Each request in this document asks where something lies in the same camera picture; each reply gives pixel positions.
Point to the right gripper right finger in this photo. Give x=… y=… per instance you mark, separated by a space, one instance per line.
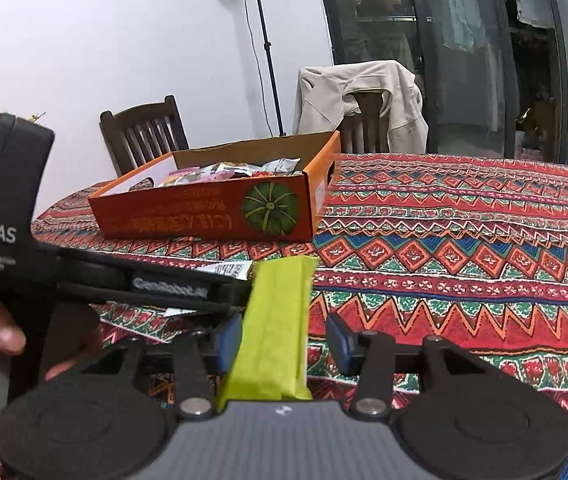
x=369 y=355

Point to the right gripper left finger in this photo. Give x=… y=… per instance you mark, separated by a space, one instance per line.
x=206 y=351

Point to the green snack bar wrapper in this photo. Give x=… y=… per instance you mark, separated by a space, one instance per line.
x=271 y=362

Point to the yellow pumpkin seed crisp packet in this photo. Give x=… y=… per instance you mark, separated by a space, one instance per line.
x=233 y=269

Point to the colourful patterned tablecloth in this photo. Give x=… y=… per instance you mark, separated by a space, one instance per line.
x=469 y=248

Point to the dark wooden chair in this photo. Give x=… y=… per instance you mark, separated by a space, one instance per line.
x=142 y=133

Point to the orange cardboard box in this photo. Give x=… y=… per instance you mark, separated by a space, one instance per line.
x=285 y=208

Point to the chair with beige jacket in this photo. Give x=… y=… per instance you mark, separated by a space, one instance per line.
x=365 y=131

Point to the beige jacket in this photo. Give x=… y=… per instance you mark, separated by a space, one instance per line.
x=324 y=98

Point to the black light stand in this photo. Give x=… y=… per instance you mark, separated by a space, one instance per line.
x=267 y=49

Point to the dark framed glass door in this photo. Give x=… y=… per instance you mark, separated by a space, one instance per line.
x=493 y=73

